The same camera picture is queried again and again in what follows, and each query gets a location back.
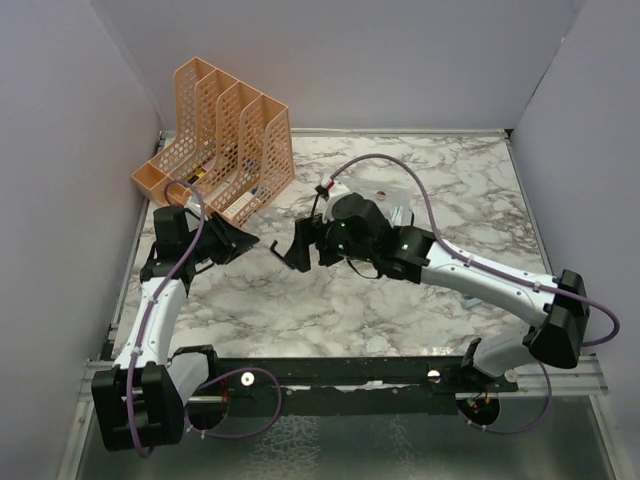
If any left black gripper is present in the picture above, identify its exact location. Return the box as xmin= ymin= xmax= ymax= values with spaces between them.
xmin=185 ymin=211 xmax=260 ymax=264

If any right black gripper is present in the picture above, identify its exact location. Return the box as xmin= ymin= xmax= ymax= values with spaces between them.
xmin=284 ymin=213 xmax=375 ymax=273

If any clear plastic medicine box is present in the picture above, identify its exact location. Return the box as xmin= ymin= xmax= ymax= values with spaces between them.
xmin=315 ymin=176 xmax=414 ymax=226

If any clear teal sachet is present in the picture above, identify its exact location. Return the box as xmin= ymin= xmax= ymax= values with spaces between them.
xmin=390 ymin=205 xmax=412 ymax=226

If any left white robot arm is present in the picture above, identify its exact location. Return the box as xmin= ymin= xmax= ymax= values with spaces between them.
xmin=91 ymin=206 xmax=259 ymax=455

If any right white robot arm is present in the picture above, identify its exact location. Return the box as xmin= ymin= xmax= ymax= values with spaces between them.
xmin=281 ymin=193 xmax=589 ymax=391

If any peach plastic file organizer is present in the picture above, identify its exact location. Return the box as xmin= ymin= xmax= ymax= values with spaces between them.
xmin=132 ymin=57 xmax=294 ymax=227

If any light blue clip item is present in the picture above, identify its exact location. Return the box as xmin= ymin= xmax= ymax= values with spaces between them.
xmin=462 ymin=298 xmax=482 ymax=309

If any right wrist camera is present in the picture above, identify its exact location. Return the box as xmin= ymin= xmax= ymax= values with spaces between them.
xmin=315 ymin=178 xmax=352 ymax=223

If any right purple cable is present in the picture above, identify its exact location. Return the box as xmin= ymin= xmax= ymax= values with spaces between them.
xmin=314 ymin=153 xmax=622 ymax=434

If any purple cable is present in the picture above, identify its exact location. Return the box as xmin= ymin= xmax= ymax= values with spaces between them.
xmin=127 ymin=179 xmax=282 ymax=459
xmin=314 ymin=153 xmax=622 ymax=434

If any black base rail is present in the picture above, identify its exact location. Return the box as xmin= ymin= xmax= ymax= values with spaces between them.
xmin=184 ymin=342 xmax=521 ymax=416

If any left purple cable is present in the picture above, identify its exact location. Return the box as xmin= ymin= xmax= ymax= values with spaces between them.
xmin=127 ymin=179 xmax=282 ymax=459

